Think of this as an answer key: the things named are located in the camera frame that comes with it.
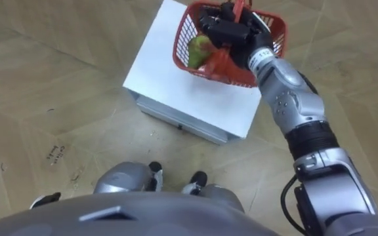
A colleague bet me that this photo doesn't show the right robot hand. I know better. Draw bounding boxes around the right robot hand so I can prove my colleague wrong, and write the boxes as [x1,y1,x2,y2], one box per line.
[198,1,274,70]

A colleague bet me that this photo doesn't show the red plastic basket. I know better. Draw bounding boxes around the red plastic basket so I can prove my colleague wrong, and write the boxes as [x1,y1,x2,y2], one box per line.
[172,0,289,89]

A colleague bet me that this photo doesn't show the green pear soft toy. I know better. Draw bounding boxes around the green pear soft toy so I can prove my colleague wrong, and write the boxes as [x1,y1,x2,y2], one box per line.
[187,35,217,70]

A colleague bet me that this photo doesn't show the white cabinet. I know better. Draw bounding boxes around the white cabinet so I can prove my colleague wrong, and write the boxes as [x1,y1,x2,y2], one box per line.
[122,0,263,146]

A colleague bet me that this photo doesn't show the robot legs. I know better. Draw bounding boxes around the robot legs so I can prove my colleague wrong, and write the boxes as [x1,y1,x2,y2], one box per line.
[93,161,245,214]

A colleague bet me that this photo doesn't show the robot body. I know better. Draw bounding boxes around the robot body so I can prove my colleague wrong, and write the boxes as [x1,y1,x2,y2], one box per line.
[0,191,282,236]

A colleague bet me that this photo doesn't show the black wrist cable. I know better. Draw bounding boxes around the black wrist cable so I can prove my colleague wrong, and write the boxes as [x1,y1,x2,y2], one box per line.
[280,174,310,236]

